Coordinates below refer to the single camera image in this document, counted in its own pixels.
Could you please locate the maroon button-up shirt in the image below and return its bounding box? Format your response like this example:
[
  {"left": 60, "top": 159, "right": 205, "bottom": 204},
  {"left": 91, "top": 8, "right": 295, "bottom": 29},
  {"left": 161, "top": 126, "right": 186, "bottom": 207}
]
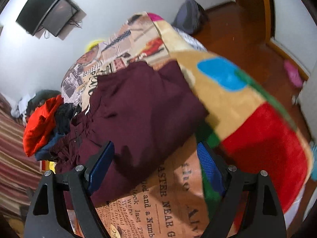
[{"left": 50, "top": 61, "right": 208, "bottom": 207}]

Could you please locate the dark grey clothes pile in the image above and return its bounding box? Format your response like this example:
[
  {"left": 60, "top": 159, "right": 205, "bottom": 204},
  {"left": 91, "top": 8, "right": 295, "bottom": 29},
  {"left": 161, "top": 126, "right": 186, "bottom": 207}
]
[{"left": 26, "top": 90, "right": 61, "bottom": 117}]

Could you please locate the red folded garment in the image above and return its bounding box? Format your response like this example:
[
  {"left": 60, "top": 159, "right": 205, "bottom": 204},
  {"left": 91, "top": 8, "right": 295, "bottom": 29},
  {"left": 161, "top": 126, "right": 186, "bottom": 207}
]
[{"left": 23, "top": 95, "right": 63, "bottom": 157}]

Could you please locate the colourful fleece blanket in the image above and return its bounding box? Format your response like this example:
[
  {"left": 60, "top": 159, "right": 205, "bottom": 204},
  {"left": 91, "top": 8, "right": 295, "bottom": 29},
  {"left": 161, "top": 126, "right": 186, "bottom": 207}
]
[{"left": 150, "top": 13, "right": 313, "bottom": 224}]

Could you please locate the newspaper print bed blanket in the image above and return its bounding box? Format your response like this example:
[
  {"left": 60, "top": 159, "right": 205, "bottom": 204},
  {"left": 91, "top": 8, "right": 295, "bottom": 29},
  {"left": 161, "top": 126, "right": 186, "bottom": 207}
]
[{"left": 55, "top": 12, "right": 208, "bottom": 237}]

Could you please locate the navy folded garment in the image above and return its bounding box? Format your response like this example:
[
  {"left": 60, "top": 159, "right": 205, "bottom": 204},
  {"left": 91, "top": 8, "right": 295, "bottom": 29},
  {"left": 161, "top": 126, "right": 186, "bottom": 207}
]
[{"left": 35, "top": 103, "right": 82, "bottom": 162}]

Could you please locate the white slatted cabinet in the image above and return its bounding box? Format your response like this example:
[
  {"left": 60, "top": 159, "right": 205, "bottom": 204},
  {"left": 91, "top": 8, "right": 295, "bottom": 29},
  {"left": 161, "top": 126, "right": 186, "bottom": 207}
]
[{"left": 298, "top": 65, "right": 317, "bottom": 142}]

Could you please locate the pink croc shoe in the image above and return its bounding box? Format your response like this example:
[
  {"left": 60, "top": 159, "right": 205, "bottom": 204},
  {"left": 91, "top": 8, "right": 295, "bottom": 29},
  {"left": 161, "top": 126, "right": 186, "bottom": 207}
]
[{"left": 284, "top": 60, "right": 304, "bottom": 88}]

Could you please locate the white sliding wardrobe door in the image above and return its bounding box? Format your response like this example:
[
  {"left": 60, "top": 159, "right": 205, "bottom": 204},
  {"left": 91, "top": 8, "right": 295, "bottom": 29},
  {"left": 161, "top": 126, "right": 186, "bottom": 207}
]
[{"left": 273, "top": 0, "right": 316, "bottom": 75}]

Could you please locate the dark grey backpack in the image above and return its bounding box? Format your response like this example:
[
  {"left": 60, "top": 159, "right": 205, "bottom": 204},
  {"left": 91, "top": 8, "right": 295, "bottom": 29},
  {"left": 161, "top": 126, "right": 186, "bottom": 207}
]
[{"left": 171, "top": 0, "right": 208, "bottom": 35}]

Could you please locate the wooden door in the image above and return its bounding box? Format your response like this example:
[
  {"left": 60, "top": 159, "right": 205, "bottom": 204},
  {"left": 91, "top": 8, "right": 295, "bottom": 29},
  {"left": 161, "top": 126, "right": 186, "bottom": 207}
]
[{"left": 235, "top": 0, "right": 275, "bottom": 43}]

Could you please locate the small wall monitor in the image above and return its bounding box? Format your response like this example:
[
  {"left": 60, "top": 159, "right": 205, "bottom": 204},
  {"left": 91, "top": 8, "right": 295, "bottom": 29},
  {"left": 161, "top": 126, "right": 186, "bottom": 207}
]
[{"left": 41, "top": 0, "right": 79, "bottom": 37}]

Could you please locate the large wall television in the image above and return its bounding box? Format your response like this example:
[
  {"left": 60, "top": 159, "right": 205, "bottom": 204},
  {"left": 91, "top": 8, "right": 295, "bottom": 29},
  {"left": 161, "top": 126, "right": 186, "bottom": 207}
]
[{"left": 16, "top": 0, "right": 59, "bottom": 36}]

